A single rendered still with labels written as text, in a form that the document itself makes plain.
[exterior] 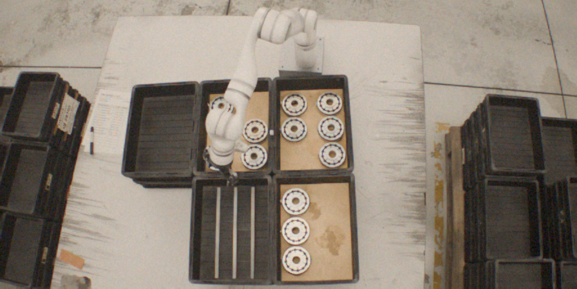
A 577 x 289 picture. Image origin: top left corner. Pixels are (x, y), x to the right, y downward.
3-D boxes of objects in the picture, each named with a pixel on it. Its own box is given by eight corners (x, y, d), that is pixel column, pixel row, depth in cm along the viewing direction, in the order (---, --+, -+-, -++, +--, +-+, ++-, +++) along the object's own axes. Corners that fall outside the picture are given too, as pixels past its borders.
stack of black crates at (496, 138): (458, 125, 236) (485, 93, 195) (504, 129, 234) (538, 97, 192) (461, 192, 222) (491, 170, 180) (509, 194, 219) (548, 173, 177)
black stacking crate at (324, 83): (275, 90, 178) (272, 77, 167) (345, 87, 176) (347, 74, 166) (275, 181, 163) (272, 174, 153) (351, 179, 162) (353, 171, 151)
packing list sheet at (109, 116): (96, 89, 197) (96, 89, 197) (136, 91, 195) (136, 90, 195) (80, 150, 186) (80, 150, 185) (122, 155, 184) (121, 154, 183)
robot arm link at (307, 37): (319, 6, 154) (319, 32, 170) (295, 2, 156) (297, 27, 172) (313, 25, 151) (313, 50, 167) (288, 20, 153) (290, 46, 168)
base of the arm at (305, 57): (295, 50, 186) (293, 28, 170) (315, 51, 186) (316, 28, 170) (294, 68, 183) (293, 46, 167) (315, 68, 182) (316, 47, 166)
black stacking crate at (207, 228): (201, 183, 165) (193, 176, 154) (274, 182, 163) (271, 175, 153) (197, 283, 151) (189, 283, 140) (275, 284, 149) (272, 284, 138)
